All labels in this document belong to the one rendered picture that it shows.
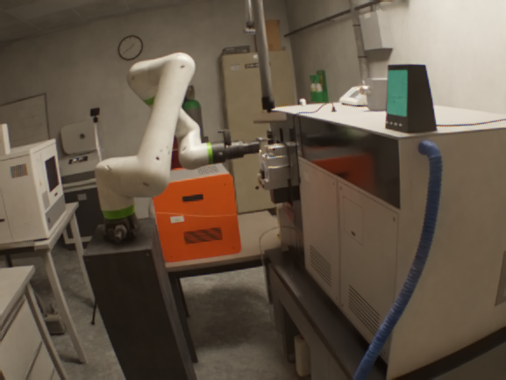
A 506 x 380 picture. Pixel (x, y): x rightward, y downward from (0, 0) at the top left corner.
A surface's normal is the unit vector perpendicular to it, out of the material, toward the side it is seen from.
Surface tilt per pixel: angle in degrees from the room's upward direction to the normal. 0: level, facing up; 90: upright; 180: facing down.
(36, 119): 90
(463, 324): 90
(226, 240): 90
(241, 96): 90
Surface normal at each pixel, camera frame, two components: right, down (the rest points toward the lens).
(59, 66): 0.23, 0.21
